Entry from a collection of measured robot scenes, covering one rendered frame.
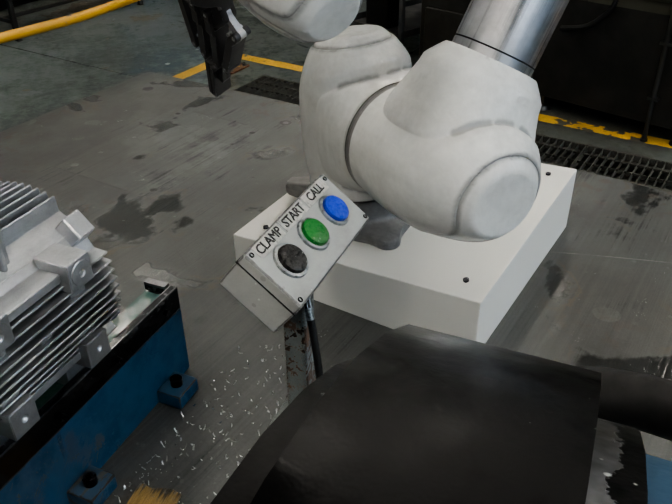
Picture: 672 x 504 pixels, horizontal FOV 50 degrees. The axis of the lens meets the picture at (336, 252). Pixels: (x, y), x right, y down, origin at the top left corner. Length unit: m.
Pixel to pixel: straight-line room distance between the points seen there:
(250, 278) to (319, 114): 0.37
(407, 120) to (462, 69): 0.08
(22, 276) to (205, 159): 0.83
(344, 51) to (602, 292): 0.51
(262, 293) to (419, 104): 0.30
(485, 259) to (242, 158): 0.65
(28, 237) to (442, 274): 0.51
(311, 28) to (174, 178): 0.77
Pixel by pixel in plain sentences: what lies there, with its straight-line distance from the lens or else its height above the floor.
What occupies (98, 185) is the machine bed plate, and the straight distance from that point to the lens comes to 1.44.
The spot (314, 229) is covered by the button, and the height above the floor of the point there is 1.07.
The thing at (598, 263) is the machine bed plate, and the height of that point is 0.80.
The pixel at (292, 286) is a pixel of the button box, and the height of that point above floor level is 1.06.
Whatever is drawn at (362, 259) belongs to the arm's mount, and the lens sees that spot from 1.00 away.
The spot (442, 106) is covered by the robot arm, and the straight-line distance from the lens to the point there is 0.81.
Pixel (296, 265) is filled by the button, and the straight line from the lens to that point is 0.66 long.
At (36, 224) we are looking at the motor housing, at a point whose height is 1.09.
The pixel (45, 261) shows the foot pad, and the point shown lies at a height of 1.07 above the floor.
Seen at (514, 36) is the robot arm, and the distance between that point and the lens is 0.84.
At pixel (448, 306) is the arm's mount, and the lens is 0.94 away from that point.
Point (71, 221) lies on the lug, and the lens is 0.73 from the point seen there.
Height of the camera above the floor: 1.43
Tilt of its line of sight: 33 degrees down
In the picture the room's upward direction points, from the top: 1 degrees counter-clockwise
